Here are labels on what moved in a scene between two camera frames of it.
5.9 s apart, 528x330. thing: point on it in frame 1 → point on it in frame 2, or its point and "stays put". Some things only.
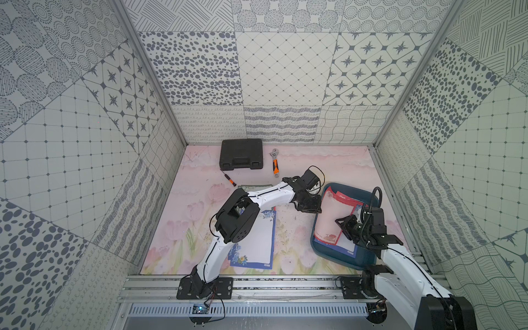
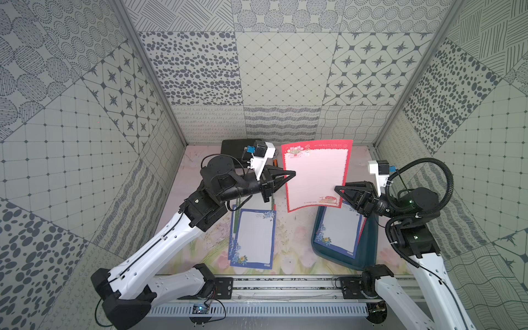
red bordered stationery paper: [335, 205] → [320, 166]
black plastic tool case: [236, 153] stays put
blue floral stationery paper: [257, 251] stays put
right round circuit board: [377, 312] stays put
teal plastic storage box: [364, 260] stays put
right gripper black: [346, 225] → [362, 196]
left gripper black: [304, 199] → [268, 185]
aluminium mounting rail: [159, 288] stays put
